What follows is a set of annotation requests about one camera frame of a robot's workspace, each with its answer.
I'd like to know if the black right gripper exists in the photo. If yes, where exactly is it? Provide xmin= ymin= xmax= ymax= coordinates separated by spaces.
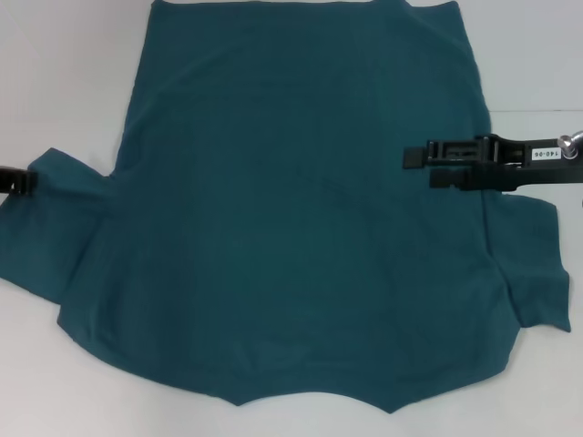
xmin=403 ymin=133 xmax=583 ymax=191

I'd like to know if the teal blue t-shirt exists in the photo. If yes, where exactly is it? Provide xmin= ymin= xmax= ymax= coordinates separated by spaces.
xmin=0 ymin=0 xmax=573 ymax=415

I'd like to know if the silver metal cable connector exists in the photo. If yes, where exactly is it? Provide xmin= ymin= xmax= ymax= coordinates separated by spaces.
xmin=558 ymin=129 xmax=583 ymax=161

